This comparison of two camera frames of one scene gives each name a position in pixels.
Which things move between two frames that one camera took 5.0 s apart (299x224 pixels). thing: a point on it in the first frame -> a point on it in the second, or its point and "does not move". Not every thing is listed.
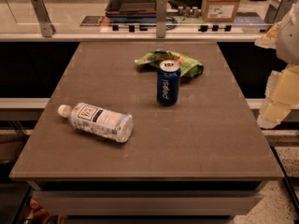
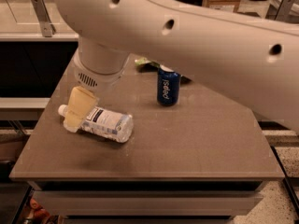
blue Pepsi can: x=168 y=82 does not move
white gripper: x=290 y=41 -> x=97 y=80
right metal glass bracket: x=278 y=7 does not move
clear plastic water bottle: x=91 y=119 does not move
